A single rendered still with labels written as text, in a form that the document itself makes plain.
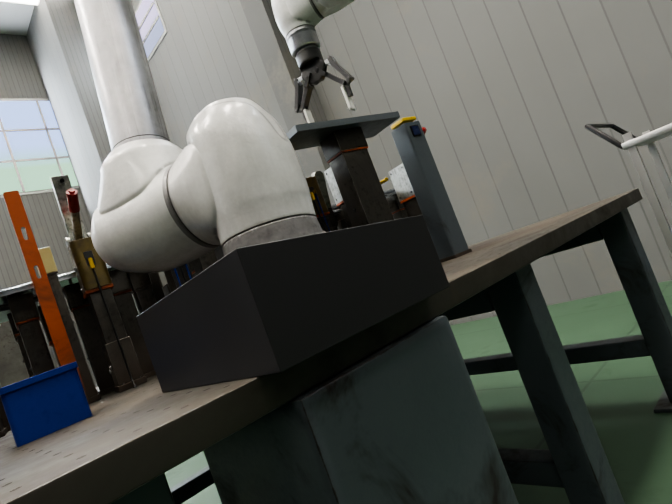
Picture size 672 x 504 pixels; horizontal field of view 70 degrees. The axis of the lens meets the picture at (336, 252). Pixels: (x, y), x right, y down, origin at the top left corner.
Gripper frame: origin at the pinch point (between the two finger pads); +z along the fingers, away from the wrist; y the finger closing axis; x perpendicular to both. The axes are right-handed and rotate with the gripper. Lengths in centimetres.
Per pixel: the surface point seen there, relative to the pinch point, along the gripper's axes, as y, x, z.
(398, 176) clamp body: 1.3, -36.7, 17.6
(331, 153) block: 1.9, 4.4, 10.5
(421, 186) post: -10.7, -20.0, 26.2
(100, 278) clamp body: 41, 57, 25
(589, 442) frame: -37, 17, 94
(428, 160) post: -14.9, -22.6, 19.4
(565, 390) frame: -36, 18, 82
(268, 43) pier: 172, -288, -202
